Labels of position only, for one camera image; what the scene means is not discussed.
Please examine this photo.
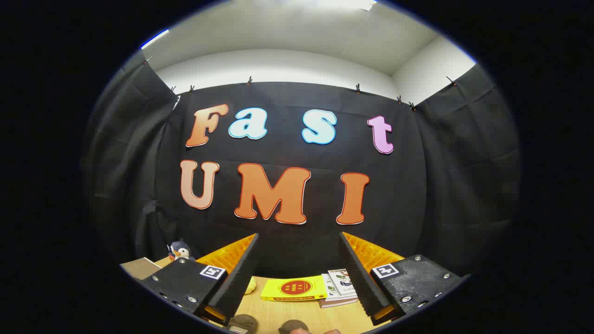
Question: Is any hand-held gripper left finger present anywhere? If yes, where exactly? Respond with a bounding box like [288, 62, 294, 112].
[142, 233, 259, 326]

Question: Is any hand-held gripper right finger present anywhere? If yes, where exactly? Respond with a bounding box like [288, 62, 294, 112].
[339, 232, 470, 327]

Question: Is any brown fuzzy shoe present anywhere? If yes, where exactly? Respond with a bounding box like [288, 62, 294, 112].
[278, 320, 310, 334]
[228, 314, 258, 334]

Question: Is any brown fabric storage box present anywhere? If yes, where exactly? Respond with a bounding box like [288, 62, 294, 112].
[120, 257, 161, 280]

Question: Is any pale brown book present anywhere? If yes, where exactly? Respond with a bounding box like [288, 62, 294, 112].
[318, 296, 359, 308]

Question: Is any yellow book with red circle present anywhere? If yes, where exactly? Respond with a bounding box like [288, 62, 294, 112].
[260, 276, 328, 302]

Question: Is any black backdrop cloth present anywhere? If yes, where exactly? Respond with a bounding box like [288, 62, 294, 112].
[81, 51, 523, 279]

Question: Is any penguin plush toy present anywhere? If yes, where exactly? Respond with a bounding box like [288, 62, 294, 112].
[167, 241, 195, 262]

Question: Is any ceiling light strip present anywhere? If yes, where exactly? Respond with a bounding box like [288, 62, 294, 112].
[141, 29, 170, 50]

